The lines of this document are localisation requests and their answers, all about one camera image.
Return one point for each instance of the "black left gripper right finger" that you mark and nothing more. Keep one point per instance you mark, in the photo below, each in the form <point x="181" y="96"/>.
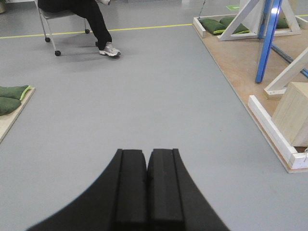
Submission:
<point x="175" y="203"/>

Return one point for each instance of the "green floor sign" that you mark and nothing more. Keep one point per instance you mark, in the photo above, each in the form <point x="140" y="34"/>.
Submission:
<point x="233" y="7"/>

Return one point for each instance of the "seated person in black trousers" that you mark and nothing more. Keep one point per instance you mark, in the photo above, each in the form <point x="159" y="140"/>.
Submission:
<point x="87" y="9"/>

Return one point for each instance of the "plywood board far left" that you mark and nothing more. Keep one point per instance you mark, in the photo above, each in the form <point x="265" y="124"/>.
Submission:
<point x="6" y="121"/>

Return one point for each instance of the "green sandbag far left lower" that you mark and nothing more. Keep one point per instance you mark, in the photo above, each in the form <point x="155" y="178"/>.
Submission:
<point x="8" y="105"/>

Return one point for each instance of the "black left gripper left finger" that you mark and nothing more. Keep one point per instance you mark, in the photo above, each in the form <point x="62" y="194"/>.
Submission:
<point x="116" y="201"/>

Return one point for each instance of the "green sandbag far left upper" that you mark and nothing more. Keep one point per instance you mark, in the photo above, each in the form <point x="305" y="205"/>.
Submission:
<point x="17" y="92"/>

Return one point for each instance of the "white wooden door frame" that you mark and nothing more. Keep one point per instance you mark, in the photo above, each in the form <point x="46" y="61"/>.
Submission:
<point x="246" y="25"/>

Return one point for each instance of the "right green sandbag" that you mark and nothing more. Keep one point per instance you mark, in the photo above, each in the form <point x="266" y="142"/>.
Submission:
<point x="282" y="24"/>

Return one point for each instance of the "light wooden box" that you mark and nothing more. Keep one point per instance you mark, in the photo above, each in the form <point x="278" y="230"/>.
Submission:
<point x="291" y="115"/>

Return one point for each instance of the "white grey sneaker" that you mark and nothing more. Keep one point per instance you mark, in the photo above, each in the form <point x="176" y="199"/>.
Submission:
<point x="110" y="50"/>

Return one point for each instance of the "blue door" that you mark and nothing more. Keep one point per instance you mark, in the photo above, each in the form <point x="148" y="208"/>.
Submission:
<point x="271" y="13"/>

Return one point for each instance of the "plywood door platform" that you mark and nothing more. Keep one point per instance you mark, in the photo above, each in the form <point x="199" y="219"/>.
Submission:
<point x="238" y="60"/>

